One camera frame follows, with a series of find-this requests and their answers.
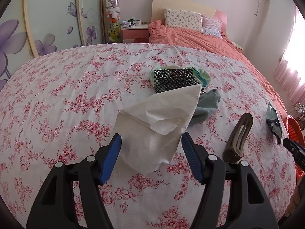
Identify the dark snack wrapper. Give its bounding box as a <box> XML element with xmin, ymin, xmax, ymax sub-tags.
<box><xmin>266</xmin><ymin>102</ymin><xmax>283</xmax><ymax>145</ymax></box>

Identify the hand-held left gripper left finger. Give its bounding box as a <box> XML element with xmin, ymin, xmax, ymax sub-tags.
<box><xmin>26</xmin><ymin>133</ymin><xmax>122</xmax><ymax>229</ymax></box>

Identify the clear tube of plush toys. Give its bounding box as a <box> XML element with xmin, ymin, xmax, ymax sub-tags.
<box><xmin>105</xmin><ymin>0</ymin><xmax>121</xmax><ymax>44</ymax></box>

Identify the pink nightstand with mugs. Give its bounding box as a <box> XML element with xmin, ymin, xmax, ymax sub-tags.
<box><xmin>121</xmin><ymin>24</ymin><xmax>150</xmax><ymax>44</ymax></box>

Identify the floral print pillow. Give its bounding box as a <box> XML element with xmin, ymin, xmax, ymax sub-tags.
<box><xmin>164</xmin><ymin>9</ymin><xmax>203</xmax><ymax>32</ymax></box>

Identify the coral duvet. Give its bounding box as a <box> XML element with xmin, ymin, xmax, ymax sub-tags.
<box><xmin>148</xmin><ymin>20</ymin><xmax>289</xmax><ymax>115</ymax></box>

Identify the orange plastic basket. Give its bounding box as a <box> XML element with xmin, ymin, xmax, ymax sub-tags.
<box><xmin>285</xmin><ymin>115</ymin><xmax>305</xmax><ymax>182</ymax></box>

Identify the white paper bag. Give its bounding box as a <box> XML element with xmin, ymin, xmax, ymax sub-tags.
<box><xmin>116</xmin><ymin>84</ymin><xmax>202</xmax><ymax>174</ymax></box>

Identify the air conditioner pipe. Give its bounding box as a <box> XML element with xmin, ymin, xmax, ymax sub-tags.
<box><xmin>255</xmin><ymin>0</ymin><xmax>271</xmax><ymax>16</ymax></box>

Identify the brown hair clip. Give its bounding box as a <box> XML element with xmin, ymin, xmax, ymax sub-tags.
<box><xmin>223</xmin><ymin>113</ymin><xmax>254</xmax><ymax>165</ymax></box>

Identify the white wire rack cart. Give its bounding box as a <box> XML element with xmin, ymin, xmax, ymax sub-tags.
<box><xmin>289</xmin><ymin>102</ymin><xmax>305</xmax><ymax>120</ymax></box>

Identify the wardrobe with flower doors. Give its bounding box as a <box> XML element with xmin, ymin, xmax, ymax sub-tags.
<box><xmin>0</xmin><ymin>0</ymin><xmax>105</xmax><ymax>86</ymax></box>

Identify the pink floral tablecloth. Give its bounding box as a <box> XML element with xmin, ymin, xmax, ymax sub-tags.
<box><xmin>0</xmin><ymin>43</ymin><xmax>298</xmax><ymax>229</ymax></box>

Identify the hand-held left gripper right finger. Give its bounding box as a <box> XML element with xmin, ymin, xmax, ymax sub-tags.
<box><xmin>181</xmin><ymin>132</ymin><xmax>279</xmax><ymax>229</ymax></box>

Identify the grey-green sock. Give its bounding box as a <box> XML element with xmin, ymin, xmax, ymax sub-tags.
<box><xmin>188</xmin><ymin>89</ymin><xmax>222</xmax><ymax>126</ymax></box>

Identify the pink striped pillow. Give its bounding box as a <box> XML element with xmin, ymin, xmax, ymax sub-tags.
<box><xmin>202</xmin><ymin>14</ymin><xmax>222</xmax><ymax>37</ymax></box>

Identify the light green plastic bag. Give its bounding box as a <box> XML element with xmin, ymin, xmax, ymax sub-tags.
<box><xmin>150</xmin><ymin>64</ymin><xmax>212</xmax><ymax>88</ymax></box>

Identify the black beaded mat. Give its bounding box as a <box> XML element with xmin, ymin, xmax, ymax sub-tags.
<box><xmin>152</xmin><ymin>68</ymin><xmax>206</xmax><ymax>96</ymax></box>

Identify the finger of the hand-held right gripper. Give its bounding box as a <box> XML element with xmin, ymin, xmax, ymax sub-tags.
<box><xmin>283</xmin><ymin>137</ymin><xmax>305</xmax><ymax>170</ymax></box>

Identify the cream pink headboard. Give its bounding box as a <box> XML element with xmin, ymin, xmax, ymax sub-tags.
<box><xmin>152</xmin><ymin>0</ymin><xmax>228</xmax><ymax>32</ymax></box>

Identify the pink curtain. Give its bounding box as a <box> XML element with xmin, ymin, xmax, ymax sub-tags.
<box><xmin>274</xmin><ymin>5</ymin><xmax>305</xmax><ymax>103</ymax></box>

